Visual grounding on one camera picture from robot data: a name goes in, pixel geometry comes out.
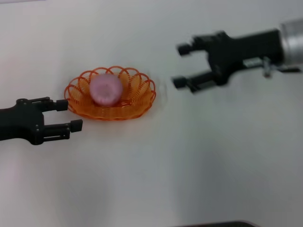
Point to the dark robot chest edge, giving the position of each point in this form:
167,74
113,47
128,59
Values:
215,224

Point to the metal wrist bracket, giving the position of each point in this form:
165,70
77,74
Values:
270,67

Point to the orange woven plastic basket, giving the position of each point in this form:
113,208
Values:
113,111

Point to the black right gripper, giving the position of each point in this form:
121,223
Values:
241,54

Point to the pink toy peach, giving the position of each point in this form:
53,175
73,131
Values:
105,89

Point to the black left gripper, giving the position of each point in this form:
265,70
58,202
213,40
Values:
21,123

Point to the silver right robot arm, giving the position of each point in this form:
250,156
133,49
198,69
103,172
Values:
293,41

